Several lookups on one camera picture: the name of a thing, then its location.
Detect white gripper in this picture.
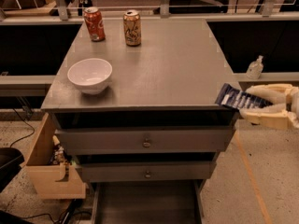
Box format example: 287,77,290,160
239,83,299,130

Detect blue rxbar wrapper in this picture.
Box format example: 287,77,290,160
215,83,272,110

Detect grey drawer cabinet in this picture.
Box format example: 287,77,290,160
40,17,249,224

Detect grey middle drawer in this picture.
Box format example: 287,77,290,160
76,161,216,183

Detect grey drawer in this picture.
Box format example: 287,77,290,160
91,180,204,224
76,161,216,183
55,126,235,156

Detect grey bottom drawer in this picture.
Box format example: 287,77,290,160
91,180,204,224

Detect grey top drawer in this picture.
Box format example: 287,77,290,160
55,126,235,156

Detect clear sanitizer bottle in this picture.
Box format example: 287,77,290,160
246,55,263,79

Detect orange LaCroix can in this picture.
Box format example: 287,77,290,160
123,9,141,46

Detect white bowl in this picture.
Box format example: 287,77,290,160
67,58,112,94

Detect red soda can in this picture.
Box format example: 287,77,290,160
83,7,106,42

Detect items inside wooden crate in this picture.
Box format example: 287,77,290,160
49,135,70,165

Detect wooden crate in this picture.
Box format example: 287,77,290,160
25,114,86,199

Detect black chair edge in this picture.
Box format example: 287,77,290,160
0,147,24,192

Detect black cable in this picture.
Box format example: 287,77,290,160
8,108,36,148

